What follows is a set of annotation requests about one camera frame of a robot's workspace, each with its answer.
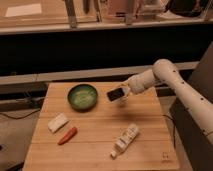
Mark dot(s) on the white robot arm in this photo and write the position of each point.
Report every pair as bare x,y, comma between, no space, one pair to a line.
164,71

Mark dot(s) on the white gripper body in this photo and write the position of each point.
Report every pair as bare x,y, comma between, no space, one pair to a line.
126,89

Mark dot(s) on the green ceramic bowl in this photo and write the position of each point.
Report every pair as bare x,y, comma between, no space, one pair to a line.
82,97

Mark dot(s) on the black eraser block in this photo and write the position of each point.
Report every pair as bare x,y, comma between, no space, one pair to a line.
115,94

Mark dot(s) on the white tube with label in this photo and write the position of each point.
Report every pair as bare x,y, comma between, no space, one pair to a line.
124,140

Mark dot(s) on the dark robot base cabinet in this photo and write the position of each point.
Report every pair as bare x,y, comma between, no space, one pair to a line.
197,147

